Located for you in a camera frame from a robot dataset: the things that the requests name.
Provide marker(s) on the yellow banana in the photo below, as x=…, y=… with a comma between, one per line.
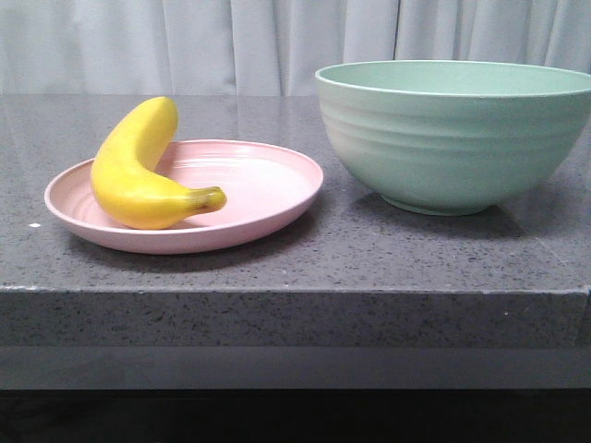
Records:
x=123, y=177

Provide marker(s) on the pink plate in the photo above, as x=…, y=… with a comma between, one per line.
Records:
x=267, y=188

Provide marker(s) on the green bowl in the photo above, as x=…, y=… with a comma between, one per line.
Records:
x=447, y=137

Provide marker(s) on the white curtain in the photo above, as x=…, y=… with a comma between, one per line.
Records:
x=267, y=48

